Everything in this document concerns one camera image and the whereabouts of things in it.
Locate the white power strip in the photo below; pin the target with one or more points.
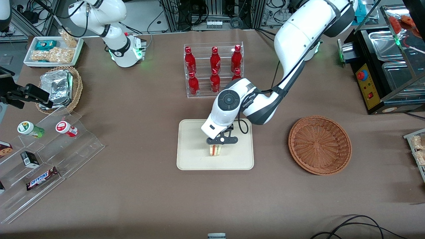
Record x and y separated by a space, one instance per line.
214 24

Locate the tan wicker basket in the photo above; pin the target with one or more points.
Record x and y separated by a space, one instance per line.
78 88

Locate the silver foil packs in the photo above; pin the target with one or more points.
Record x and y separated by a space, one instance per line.
58 88

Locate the red lidded snack cup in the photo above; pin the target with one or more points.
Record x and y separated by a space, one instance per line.
66 128

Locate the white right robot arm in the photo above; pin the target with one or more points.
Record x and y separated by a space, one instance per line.
99 13

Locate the red food in warmer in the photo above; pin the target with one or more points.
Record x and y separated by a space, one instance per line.
403 23

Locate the white plastic snack tray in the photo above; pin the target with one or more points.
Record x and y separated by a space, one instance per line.
30 54

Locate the triangular sandwich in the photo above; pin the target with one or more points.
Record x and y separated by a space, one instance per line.
215 150

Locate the small black carton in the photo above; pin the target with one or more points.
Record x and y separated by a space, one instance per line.
30 160

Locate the red cola bottle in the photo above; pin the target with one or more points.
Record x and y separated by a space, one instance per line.
215 59
236 73
193 85
190 61
236 59
215 83

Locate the teal paper box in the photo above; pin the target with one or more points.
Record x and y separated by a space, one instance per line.
365 11

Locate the grey edge tray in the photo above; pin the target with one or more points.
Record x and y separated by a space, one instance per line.
410 136

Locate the cream rectangular tray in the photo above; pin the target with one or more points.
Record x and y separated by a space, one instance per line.
192 149

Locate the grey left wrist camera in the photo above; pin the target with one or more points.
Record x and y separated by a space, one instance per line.
221 140

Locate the large clear nut bag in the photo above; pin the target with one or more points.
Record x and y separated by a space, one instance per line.
54 55

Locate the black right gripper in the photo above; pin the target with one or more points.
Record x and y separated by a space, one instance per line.
7 89

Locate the grey box at table edge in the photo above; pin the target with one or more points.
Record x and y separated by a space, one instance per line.
216 236

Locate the metal knob with green light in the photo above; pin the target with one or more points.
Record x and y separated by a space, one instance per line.
345 53

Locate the Snickers chocolate bar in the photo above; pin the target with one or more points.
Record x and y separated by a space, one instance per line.
42 178

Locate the clear bagged pastry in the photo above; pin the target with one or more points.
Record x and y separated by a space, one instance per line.
421 158
419 142

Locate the black control box yellow panel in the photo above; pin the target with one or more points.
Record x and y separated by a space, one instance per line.
368 86

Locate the teal snack packet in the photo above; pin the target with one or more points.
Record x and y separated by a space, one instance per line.
45 44

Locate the small clear nut bag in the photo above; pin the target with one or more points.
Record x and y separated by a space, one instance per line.
69 39

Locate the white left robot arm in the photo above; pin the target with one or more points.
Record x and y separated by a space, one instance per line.
298 39

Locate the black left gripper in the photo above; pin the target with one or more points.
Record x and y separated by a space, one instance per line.
231 126

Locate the steel warmer pan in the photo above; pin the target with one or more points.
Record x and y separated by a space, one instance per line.
398 78
386 46

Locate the brown cookie box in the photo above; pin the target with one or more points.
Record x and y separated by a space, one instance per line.
5 150

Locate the round brown wicker basket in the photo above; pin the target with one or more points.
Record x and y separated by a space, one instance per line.
318 146

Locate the green lidded snack cup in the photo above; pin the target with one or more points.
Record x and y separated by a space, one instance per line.
30 129

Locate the clear acrylic bottle rack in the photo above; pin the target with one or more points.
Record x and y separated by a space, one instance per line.
202 66

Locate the clear acrylic stepped stand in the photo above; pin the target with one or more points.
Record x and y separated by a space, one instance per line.
76 149

